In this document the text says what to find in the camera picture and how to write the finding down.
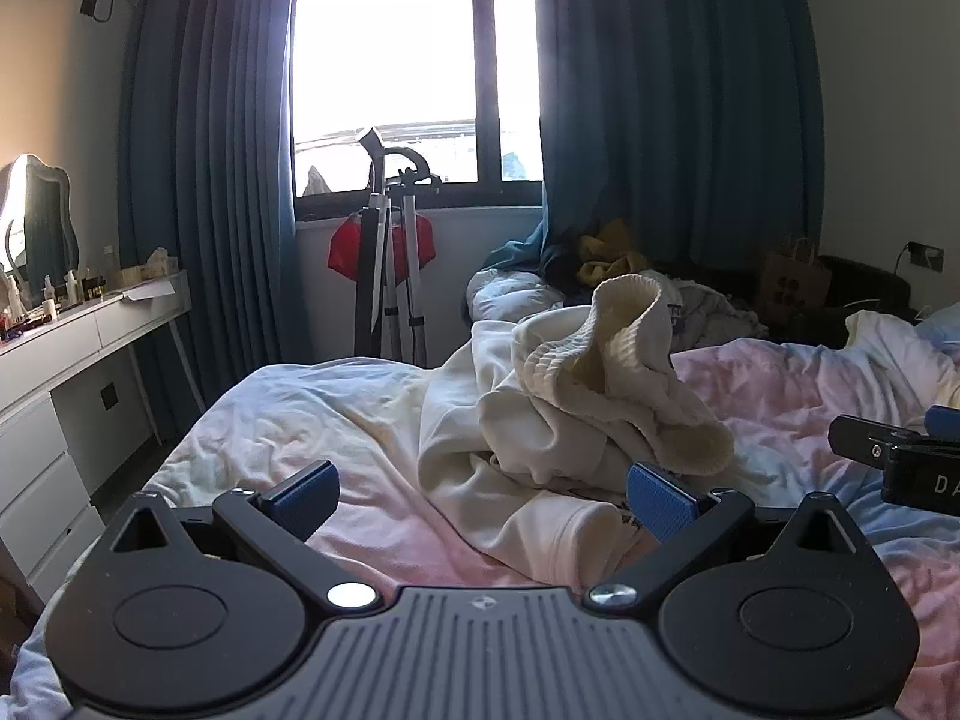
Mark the dark navy garment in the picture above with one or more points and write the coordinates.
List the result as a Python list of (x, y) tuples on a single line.
[(562, 259)]

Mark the tissue box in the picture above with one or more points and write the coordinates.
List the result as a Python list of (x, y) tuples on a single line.
[(150, 266)]

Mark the blue curtain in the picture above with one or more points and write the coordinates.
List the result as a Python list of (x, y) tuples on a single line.
[(675, 105), (210, 165)]

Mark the blue pillow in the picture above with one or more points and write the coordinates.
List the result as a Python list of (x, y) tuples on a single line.
[(941, 334)]

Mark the small white bottle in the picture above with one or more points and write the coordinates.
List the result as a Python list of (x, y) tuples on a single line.
[(72, 289), (49, 300)]

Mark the red bag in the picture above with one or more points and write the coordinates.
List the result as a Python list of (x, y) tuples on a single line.
[(346, 251)]

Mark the black wall socket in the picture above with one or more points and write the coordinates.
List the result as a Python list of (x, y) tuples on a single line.
[(109, 396)]

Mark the brown paper bag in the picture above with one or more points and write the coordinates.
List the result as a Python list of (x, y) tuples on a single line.
[(796, 277)]

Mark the wavy frame mirror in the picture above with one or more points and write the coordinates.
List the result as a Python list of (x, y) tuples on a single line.
[(41, 217)]

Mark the white blanket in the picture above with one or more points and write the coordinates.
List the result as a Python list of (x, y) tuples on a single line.
[(885, 341)]

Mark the yellow garment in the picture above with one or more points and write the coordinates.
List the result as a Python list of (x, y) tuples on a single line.
[(611, 259)]

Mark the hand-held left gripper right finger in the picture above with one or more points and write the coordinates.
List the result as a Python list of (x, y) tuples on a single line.
[(660, 508)]

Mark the cream knit sweater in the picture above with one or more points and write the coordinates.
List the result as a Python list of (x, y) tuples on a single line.
[(622, 360)]

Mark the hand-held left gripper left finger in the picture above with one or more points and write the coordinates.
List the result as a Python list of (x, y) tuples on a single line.
[(309, 501)]

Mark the grey shirt with purple print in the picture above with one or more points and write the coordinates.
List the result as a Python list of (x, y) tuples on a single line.
[(705, 311)]

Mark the white paper sheet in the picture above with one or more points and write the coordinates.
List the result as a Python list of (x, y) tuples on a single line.
[(150, 291)]

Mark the pastel bed sheet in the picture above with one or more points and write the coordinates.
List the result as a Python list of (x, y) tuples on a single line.
[(787, 390)]

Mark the wall socket with plug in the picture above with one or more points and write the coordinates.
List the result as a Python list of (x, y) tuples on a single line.
[(924, 256)]

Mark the black wall box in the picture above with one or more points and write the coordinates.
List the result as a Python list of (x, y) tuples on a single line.
[(88, 5)]

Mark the window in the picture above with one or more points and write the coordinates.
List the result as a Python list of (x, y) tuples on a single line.
[(390, 52)]

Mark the white dressing table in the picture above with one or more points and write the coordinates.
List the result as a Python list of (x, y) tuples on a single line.
[(45, 405)]

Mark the black armchair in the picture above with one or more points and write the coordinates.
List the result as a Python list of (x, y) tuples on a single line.
[(862, 289)]

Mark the garment steamer stand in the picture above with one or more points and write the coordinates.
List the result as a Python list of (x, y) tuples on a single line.
[(409, 262)]

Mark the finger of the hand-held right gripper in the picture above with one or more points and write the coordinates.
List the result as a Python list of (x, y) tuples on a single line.
[(862, 435), (943, 420)]

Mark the white pants with black stripe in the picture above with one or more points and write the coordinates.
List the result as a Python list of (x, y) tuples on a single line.
[(480, 420)]

